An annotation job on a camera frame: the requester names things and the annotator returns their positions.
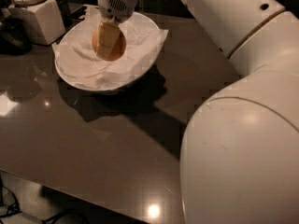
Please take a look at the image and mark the white paper napkin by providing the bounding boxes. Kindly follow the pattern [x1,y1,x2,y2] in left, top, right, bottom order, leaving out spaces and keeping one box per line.
[52,6,169,91]

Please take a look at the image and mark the yellow taped gripper finger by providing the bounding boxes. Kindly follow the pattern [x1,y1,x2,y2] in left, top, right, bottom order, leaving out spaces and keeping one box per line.
[95,21,121,60]

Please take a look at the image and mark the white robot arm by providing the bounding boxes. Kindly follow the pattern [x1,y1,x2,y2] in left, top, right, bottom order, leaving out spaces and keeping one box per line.
[180,0,299,224]

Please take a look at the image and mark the white ceramic jar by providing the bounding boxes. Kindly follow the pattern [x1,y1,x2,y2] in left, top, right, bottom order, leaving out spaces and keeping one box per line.
[8,0,65,45]

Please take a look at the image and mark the black floor cable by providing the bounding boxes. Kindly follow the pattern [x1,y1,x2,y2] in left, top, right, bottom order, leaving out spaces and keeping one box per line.
[0,175,90,224]

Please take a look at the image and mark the orange fruit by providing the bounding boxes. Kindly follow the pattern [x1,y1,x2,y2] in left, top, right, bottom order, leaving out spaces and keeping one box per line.
[92,29,126,61]

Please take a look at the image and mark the white bowl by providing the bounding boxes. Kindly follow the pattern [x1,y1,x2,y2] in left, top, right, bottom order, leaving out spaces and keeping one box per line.
[54,9,164,95]

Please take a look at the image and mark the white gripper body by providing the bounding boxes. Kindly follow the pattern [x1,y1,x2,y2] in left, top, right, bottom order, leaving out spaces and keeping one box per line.
[97,0,138,24]

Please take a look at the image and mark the black round object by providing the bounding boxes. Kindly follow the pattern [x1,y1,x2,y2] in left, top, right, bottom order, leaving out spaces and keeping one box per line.
[0,17,32,55]

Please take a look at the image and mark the dark cup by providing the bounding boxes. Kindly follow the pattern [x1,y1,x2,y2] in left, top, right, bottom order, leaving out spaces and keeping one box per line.
[55,0,72,27]

